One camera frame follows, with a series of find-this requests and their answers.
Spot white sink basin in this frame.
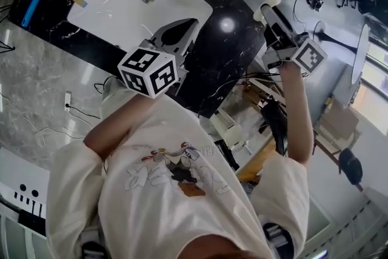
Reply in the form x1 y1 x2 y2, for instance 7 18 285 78
67 0 214 56

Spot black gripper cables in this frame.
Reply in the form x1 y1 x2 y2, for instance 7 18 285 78
196 69 282 119

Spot black power cable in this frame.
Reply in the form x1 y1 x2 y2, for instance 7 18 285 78
65 103 101 121

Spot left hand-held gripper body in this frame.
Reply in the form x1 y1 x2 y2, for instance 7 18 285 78
117 38 190 99

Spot black studio lamp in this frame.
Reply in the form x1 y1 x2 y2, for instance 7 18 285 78
337 147 364 192

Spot person's shoe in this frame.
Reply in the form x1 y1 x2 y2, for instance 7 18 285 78
261 222 295 259
81 240 107 259

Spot white round table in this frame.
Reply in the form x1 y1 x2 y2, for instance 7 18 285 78
313 20 371 86

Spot cardboard box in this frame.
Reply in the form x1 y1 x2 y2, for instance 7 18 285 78
314 98 360 150

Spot white power strip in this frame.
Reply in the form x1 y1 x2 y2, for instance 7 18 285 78
64 90 73 113

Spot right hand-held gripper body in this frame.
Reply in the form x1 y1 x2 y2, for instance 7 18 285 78
261 22 329 75

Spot person's right forearm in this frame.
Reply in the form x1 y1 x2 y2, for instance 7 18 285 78
278 62 315 165

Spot person's white printed t-shirt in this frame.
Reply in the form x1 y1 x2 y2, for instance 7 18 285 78
45 78 310 259

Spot person's left forearm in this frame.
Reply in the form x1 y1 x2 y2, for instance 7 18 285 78
83 90 162 162

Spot black bag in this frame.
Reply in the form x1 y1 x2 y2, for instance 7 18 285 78
259 99 289 157

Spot white floor cable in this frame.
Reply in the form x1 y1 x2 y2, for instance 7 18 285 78
0 90 89 148

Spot person's left shoe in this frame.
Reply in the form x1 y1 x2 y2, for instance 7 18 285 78
81 240 107 259

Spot large glass window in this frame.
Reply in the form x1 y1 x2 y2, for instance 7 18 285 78
351 42 388 134

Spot white board with black marks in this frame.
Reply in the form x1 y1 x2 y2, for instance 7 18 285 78
0 147 51 237

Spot person's right shoe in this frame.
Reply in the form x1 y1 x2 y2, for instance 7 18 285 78
261 222 295 259

